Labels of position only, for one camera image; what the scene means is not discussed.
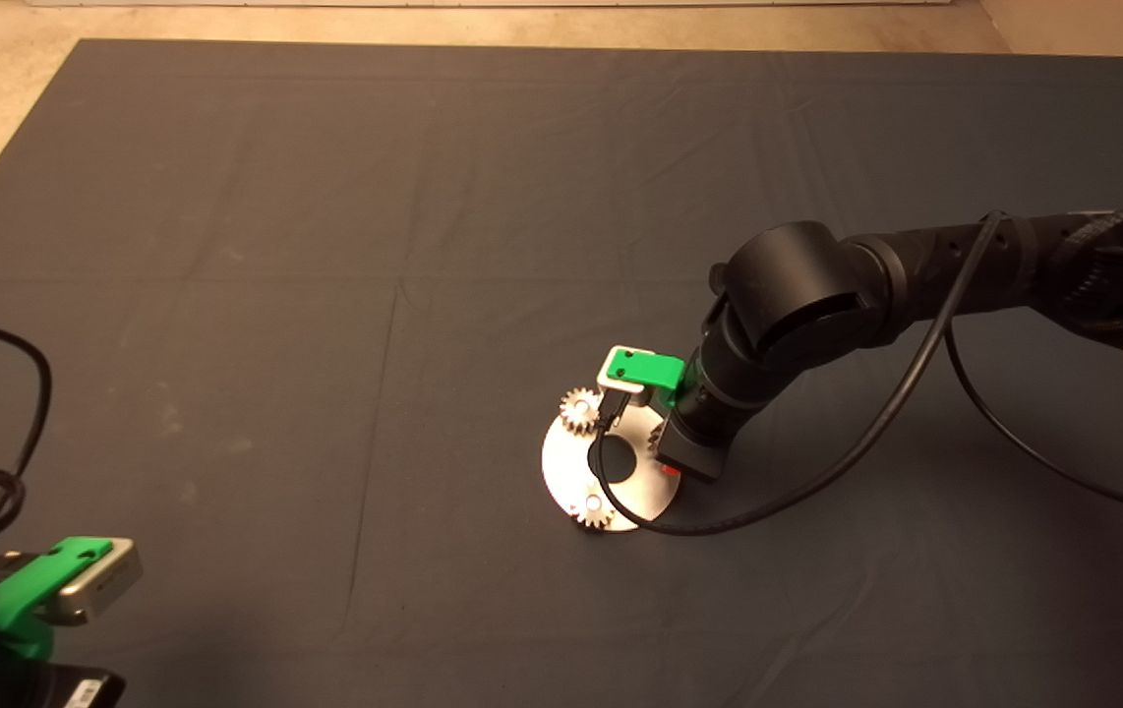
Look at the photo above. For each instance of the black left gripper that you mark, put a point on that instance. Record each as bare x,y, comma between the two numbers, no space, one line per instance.
80,686

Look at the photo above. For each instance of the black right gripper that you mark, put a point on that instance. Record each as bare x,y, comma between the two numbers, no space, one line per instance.
694,452

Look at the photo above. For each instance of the dark steel planetary gear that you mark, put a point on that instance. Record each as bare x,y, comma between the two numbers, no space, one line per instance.
655,438

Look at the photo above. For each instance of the bright steel planetary gear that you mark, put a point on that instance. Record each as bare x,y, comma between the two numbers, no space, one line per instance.
594,511
578,408

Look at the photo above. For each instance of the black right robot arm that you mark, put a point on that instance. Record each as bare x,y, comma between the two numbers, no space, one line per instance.
916,275

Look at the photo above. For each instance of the round metal carrier plate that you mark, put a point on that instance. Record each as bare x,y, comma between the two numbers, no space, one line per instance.
561,472

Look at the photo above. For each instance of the dark grey table cloth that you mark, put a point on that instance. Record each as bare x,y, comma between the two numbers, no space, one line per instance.
424,197

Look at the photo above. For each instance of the silver left camera box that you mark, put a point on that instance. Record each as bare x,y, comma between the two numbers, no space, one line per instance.
104,585

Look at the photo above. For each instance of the silver camera box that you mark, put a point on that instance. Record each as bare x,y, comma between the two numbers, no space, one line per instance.
619,385
104,585

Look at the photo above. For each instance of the silver right camera box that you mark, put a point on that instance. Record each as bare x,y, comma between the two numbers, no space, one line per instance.
619,385

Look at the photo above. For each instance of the green right camera mount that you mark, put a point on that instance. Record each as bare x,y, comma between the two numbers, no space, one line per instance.
655,372

